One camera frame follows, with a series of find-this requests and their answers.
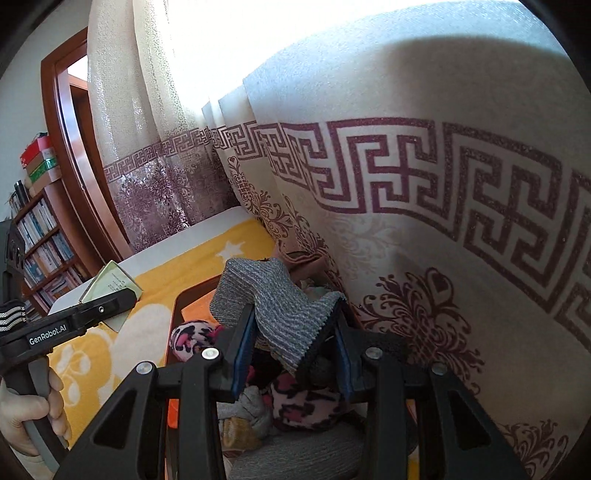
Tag yellow white medicine box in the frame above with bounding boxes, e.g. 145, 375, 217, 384
79, 261, 143, 333

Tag grey black knitted glove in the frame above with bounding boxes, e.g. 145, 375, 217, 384
209, 258, 345, 374

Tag grey knitted sock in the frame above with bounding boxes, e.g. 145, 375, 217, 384
228, 425, 363, 479

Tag left hand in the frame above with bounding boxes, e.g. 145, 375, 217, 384
1, 368, 72, 456

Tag wooden bookshelf with books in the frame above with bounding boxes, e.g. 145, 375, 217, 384
8, 180, 103, 320

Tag light grey small sock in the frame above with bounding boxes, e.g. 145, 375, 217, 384
217, 385, 273, 439

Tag red metal tin box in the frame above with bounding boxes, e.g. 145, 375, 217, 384
163, 271, 417, 480

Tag pink leopard plush toy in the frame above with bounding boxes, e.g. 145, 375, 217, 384
168, 320, 349, 431

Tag stacked coloured boxes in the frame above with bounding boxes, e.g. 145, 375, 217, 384
20, 133, 62, 197

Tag patterned white purple curtain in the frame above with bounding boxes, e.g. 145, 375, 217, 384
87, 1, 590, 479

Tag black white wrist strap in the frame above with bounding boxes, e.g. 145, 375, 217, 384
0, 299, 29, 334

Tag brown wooden door frame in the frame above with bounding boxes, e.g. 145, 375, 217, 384
40, 29, 131, 275

